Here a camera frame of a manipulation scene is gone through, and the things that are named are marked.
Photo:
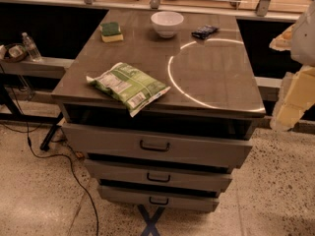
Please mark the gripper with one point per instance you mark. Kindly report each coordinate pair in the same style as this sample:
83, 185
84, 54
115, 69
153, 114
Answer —
304, 40

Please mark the white ceramic bowl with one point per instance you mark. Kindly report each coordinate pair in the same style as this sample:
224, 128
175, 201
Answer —
167, 23

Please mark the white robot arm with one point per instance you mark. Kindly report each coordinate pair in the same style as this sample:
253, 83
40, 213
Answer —
299, 39

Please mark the green jalapeno chip bag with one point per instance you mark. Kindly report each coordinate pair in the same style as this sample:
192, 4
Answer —
129, 85

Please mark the dark bowl with items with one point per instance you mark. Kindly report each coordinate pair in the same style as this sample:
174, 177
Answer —
12, 53

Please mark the small dark snack packet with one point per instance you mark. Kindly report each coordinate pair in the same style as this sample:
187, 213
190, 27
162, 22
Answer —
204, 32

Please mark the grey drawer cabinet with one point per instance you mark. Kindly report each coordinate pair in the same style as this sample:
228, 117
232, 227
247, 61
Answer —
213, 93

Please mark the top grey drawer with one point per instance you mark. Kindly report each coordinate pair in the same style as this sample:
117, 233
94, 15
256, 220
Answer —
157, 146

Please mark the grey drawer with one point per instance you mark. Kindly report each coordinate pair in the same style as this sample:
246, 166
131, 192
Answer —
131, 175
157, 146
139, 197

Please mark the middle grey drawer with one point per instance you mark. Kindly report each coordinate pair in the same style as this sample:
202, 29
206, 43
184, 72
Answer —
131, 175

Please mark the blue tape cross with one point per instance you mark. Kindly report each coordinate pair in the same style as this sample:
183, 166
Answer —
150, 220

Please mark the green and yellow sponge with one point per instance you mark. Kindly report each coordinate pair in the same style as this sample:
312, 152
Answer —
110, 32

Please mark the bottom grey drawer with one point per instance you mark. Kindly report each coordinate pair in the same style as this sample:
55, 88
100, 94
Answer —
139, 197

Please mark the grey side shelf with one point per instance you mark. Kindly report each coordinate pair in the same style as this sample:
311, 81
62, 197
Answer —
51, 68

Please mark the clear plastic water bottle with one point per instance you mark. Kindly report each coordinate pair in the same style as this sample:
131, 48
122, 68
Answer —
31, 47

